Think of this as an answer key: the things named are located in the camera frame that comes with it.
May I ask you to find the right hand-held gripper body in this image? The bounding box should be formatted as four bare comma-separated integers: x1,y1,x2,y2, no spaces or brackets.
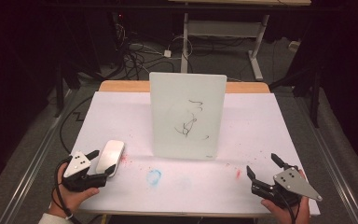
251,166,324,209

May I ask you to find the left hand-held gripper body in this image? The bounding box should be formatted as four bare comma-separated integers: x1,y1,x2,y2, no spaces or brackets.
61,150,108,193

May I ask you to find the white board eraser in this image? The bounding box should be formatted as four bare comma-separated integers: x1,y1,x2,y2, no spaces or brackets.
95,139,126,178

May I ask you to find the frosted glass writing board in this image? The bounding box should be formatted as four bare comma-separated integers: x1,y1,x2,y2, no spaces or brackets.
148,72,227,161

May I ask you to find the person's right hand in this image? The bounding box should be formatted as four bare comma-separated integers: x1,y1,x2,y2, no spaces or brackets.
260,196,311,224

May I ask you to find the person's left hand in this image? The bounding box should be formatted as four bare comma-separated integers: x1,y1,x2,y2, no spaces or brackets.
48,162,101,218

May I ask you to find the white paper table cover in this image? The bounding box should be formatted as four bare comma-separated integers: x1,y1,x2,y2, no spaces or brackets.
69,91,321,217

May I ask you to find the black metal stand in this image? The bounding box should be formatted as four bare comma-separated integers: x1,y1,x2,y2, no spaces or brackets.
269,60,323,129
53,60,67,119

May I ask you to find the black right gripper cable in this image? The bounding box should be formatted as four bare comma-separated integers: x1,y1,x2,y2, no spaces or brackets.
274,188,302,224

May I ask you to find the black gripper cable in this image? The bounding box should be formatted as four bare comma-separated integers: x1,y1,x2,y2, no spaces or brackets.
274,188,302,224
50,157,82,224

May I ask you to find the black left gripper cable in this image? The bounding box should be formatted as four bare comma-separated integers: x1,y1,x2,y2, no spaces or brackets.
50,157,82,224

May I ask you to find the black floor cable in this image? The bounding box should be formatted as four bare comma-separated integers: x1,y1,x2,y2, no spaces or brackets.
59,95,95,154

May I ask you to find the metal floor rail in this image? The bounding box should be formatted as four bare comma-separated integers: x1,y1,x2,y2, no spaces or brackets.
0,89,79,224
294,94,358,224

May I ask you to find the tangle of black cables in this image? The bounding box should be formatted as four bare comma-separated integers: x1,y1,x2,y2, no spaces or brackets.
113,26,185,81

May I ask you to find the white metal desk frame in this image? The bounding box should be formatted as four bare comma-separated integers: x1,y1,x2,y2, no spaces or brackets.
167,0,312,82

